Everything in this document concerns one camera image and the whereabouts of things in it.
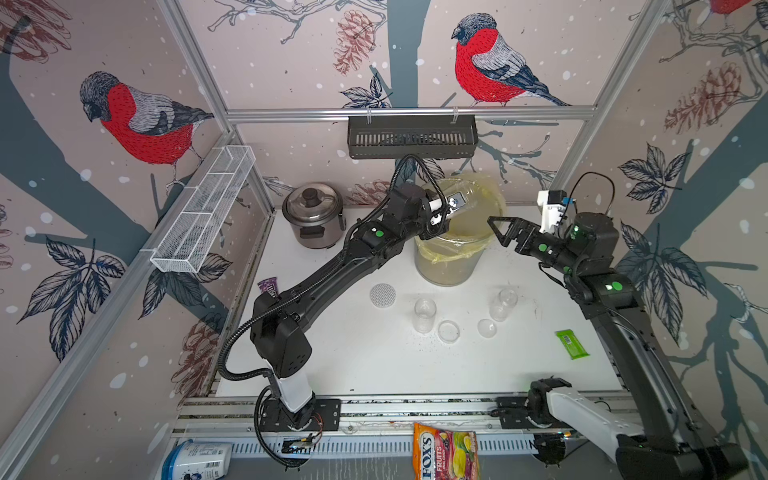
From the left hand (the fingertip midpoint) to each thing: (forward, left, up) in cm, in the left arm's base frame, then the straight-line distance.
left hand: (445, 197), depth 73 cm
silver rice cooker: (+15, +40, -20) cm, 47 cm away
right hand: (-8, -11, +1) cm, 14 cm away
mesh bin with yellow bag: (-8, -5, -15) cm, 17 cm away
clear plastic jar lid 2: (-21, -4, -36) cm, 42 cm away
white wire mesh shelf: (-11, +64, -6) cm, 65 cm away
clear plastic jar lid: (-19, -15, -37) cm, 44 cm away
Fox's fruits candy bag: (-50, +2, -32) cm, 60 cm away
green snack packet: (-25, -38, -34) cm, 57 cm away
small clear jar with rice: (-15, +4, -35) cm, 38 cm away
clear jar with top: (-1, -6, -1) cm, 6 cm away
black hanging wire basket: (+41, +1, -9) cm, 42 cm away
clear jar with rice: (-16, -19, -25) cm, 35 cm away
